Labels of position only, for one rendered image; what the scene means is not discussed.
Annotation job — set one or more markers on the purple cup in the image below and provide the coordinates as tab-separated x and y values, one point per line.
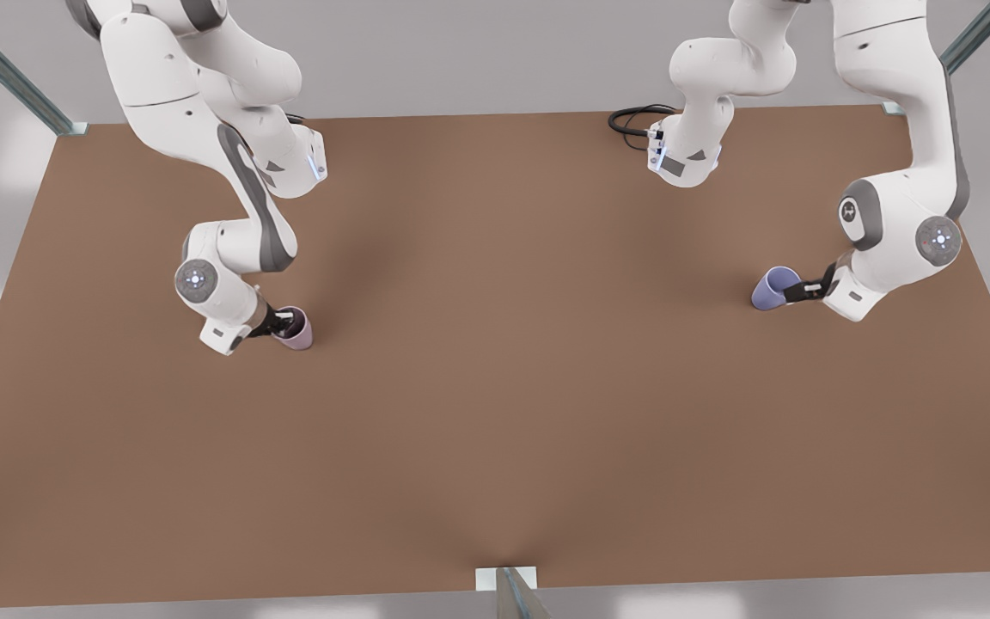
772	291

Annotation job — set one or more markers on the pink cup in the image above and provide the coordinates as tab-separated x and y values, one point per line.
298	330

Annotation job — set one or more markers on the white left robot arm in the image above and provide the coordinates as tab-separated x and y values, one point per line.
886	215

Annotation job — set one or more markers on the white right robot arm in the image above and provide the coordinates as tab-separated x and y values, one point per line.
164	77

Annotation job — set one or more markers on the silver frame post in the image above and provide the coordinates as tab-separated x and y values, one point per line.
5	70
968	36
513	590

